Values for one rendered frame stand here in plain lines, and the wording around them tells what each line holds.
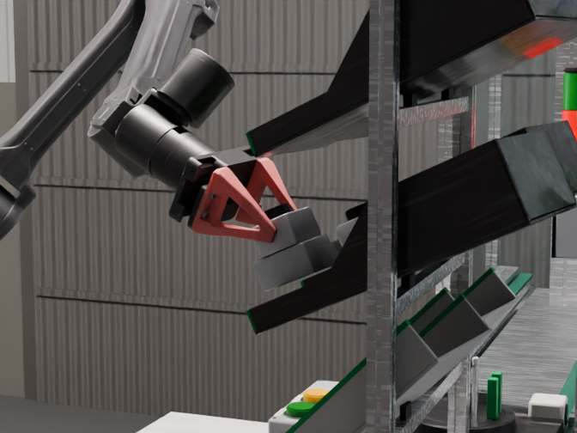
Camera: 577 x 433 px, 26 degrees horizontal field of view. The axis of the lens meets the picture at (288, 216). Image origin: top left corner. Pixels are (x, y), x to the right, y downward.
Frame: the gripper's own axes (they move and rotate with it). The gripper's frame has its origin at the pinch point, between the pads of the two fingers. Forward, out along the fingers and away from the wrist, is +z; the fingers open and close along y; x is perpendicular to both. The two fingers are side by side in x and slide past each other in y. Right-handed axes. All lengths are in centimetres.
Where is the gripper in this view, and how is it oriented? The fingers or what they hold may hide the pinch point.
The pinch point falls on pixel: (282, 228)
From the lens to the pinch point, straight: 117.2
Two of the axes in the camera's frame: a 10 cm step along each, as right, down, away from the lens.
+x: -3.4, 8.5, 4.0
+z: 7.6, 5.1, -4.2
